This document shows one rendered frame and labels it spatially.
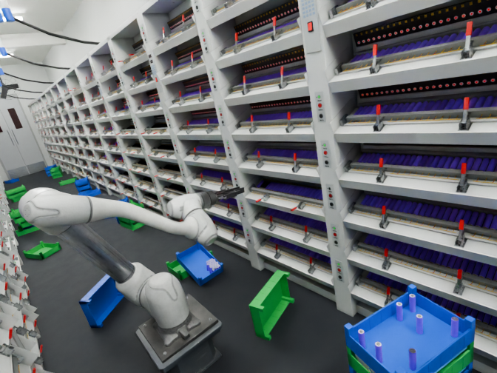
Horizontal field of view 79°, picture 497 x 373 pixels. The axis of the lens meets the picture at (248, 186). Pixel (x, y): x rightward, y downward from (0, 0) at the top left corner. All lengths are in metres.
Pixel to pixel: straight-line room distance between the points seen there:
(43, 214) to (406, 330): 1.21
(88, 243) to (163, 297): 0.39
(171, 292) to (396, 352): 0.89
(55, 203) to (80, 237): 0.26
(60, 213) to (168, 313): 0.63
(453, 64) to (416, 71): 0.10
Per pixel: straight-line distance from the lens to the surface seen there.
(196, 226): 1.35
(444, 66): 1.09
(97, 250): 1.44
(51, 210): 1.17
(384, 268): 1.46
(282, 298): 1.87
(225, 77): 1.80
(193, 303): 1.68
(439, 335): 1.16
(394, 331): 1.14
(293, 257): 1.88
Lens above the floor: 1.22
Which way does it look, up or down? 19 degrees down
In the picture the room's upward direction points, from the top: 12 degrees counter-clockwise
